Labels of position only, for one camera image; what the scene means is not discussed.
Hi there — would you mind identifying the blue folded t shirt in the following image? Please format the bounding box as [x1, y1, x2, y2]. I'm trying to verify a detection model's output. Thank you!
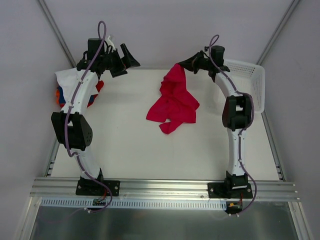
[55, 86, 98, 108]

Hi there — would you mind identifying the white slotted cable duct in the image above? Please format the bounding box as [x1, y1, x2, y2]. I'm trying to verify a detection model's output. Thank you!
[40, 197, 227, 211]

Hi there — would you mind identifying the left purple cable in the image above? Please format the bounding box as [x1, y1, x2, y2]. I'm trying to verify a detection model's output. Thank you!
[39, 20, 113, 223]

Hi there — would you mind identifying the orange red folded t shirt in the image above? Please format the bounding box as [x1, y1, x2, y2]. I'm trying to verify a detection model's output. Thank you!
[54, 79, 105, 109]

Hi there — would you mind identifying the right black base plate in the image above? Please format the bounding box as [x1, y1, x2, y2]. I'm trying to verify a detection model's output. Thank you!
[207, 182, 253, 199]

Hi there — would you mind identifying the aluminium mounting rail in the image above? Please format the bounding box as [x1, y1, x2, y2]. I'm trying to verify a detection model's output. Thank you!
[29, 177, 301, 202]

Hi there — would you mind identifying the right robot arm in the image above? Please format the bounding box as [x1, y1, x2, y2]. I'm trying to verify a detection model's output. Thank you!
[179, 46, 254, 199]

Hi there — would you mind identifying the white folded t shirt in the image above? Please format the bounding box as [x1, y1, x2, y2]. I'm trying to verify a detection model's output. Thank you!
[55, 68, 95, 103]

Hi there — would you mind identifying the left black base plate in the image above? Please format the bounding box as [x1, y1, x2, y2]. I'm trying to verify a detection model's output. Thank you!
[75, 177, 121, 197]

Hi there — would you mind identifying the pink red t shirt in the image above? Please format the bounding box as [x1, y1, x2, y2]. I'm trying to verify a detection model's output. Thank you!
[146, 63, 200, 135]

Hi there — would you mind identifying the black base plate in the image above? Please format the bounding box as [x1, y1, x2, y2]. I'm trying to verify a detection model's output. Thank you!
[207, 182, 253, 199]
[75, 177, 121, 197]

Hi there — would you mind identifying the white plastic basket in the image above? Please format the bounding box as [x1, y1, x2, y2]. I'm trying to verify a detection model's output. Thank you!
[212, 59, 265, 116]

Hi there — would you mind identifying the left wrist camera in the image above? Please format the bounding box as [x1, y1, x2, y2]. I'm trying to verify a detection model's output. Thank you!
[87, 38, 102, 59]

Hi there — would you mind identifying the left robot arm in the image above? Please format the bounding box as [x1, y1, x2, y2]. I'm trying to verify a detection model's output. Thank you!
[51, 38, 140, 195]

